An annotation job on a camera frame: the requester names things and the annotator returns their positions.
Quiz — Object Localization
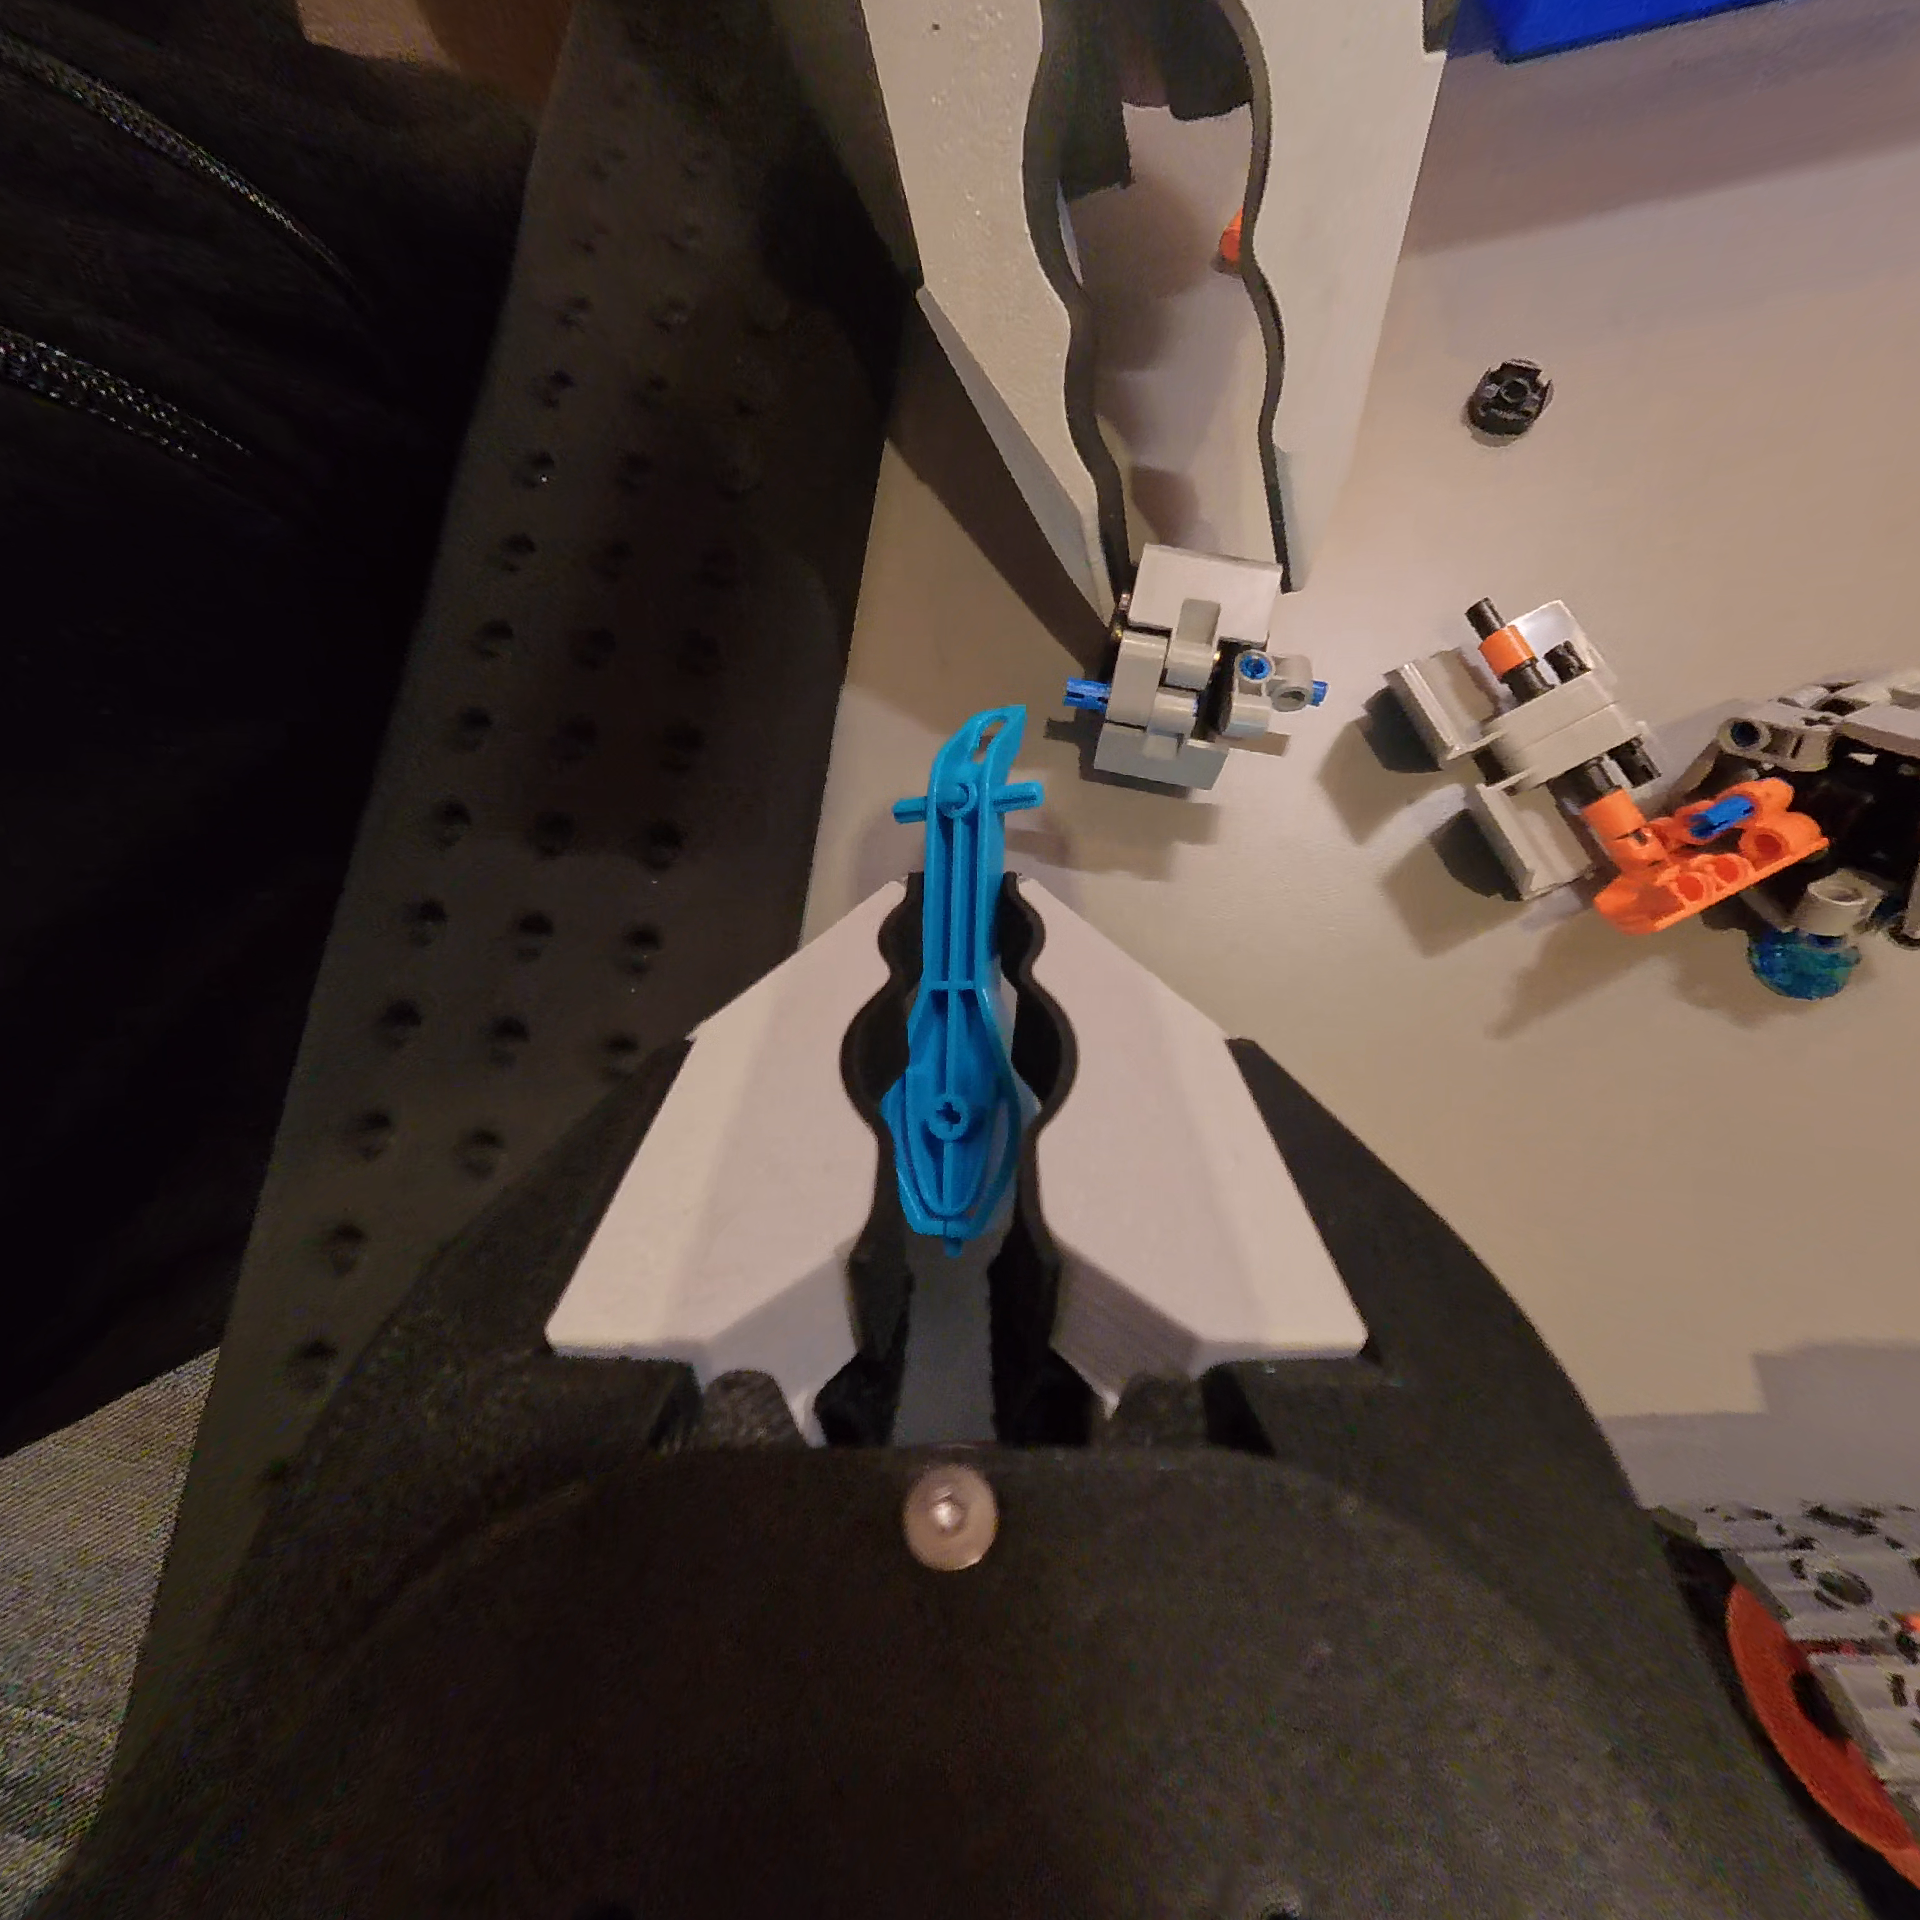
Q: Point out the light blue plastic tool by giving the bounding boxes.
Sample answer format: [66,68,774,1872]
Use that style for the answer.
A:
[878,705,1048,1256]

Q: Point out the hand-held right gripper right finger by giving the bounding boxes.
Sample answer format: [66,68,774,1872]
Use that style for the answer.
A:
[990,874,1368,1445]

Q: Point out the grey shell block assembly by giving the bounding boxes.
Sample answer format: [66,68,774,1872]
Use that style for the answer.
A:
[1666,675,1920,949]

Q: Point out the translucent blue round piece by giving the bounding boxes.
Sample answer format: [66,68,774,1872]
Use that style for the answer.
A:
[1748,930,1867,999]

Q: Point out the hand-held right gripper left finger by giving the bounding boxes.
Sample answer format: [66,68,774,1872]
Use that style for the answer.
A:
[546,879,925,1445]

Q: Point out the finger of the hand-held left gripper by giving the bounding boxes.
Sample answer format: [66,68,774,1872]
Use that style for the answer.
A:
[1234,0,1454,592]
[854,0,1137,617]

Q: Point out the black dimpled panel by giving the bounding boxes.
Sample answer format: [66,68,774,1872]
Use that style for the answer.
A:
[120,0,919,1801]

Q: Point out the grey orange axle assembly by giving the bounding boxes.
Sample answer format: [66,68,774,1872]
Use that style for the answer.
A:
[1382,599,1834,935]

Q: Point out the blue plastic bin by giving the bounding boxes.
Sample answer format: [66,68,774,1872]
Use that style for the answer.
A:
[1477,0,1772,61]

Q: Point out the grey orange toy robot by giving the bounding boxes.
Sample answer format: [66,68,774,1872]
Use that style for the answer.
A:
[1650,1497,1920,1895]

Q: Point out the grey black wheel Lego assembly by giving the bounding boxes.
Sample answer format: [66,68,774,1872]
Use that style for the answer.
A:
[1091,545,1304,794]

